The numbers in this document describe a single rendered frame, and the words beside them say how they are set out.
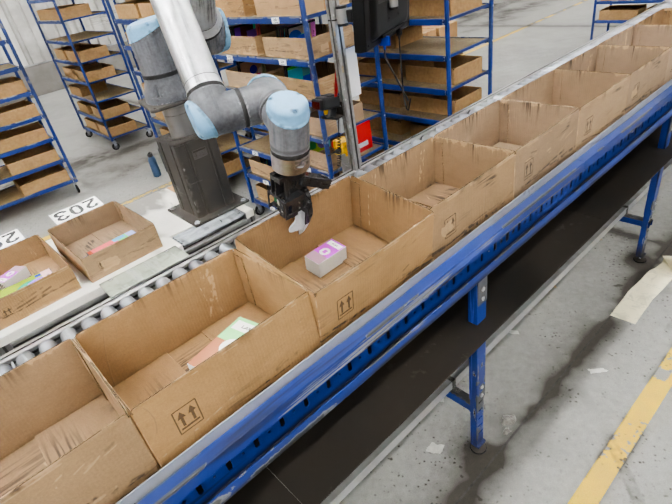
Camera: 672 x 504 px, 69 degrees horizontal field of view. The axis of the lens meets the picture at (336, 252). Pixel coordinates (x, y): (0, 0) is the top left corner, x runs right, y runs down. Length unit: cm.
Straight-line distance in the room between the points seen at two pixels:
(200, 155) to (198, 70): 86
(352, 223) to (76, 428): 86
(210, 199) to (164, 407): 129
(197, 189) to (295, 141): 101
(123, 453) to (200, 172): 132
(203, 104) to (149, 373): 61
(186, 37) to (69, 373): 76
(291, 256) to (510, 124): 102
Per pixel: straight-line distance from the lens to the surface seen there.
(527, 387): 220
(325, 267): 128
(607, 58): 264
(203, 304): 123
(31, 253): 226
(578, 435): 209
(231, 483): 103
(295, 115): 107
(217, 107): 116
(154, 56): 195
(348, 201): 141
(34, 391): 117
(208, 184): 207
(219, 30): 193
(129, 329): 117
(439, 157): 167
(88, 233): 229
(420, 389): 135
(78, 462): 92
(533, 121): 192
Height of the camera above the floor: 164
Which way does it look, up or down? 33 degrees down
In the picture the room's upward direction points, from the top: 10 degrees counter-clockwise
